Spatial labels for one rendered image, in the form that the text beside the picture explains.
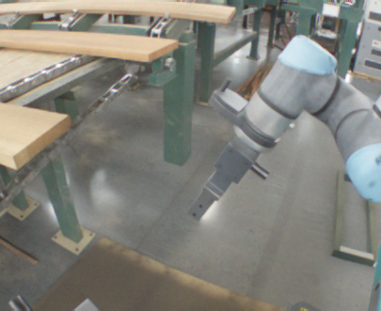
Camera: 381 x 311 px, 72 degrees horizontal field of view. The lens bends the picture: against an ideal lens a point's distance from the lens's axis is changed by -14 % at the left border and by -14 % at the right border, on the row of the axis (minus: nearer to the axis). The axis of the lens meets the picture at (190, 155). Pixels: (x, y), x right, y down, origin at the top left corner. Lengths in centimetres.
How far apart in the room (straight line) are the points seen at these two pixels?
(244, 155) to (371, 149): 19
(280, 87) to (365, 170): 17
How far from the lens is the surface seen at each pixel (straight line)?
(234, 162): 45
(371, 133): 36
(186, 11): 151
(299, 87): 43
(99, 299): 130
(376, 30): 451
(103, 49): 102
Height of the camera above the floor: 113
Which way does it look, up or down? 35 degrees down
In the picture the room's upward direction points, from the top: 2 degrees clockwise
